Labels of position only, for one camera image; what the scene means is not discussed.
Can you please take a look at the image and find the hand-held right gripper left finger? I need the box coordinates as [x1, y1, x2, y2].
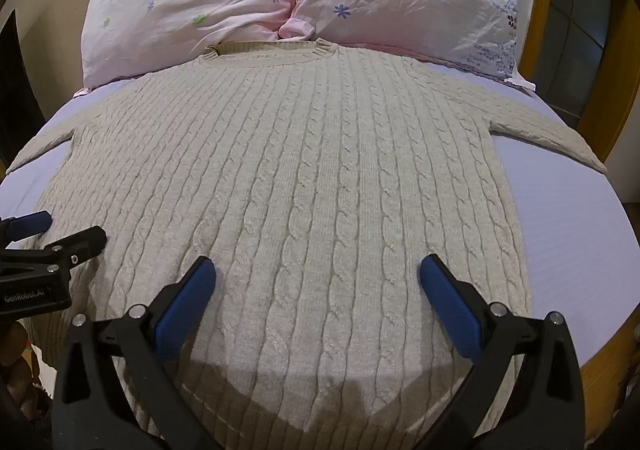
[52, 256, 224, 450]

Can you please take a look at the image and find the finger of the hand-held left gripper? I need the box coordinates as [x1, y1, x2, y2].
[0, 211, 54, 247]
[30, 226, 107, 276]

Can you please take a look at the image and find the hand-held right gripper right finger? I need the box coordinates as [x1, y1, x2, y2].
[418, 254, 586, 450]

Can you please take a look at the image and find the pink pillow with tree print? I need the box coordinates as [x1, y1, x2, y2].
[81, 0, 303, 90]

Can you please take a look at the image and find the person's left hand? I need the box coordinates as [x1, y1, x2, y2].
[0, 320, 51, 426]

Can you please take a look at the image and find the lavender bed sheet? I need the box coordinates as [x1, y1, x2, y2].
[0, 57, 640, 371]

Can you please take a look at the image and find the wooden bed frame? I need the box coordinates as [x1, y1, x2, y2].
[520, 0, 640, 411]

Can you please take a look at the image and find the beige cable-knit sweater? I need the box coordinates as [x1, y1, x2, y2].
[5, 39, 608, 437]

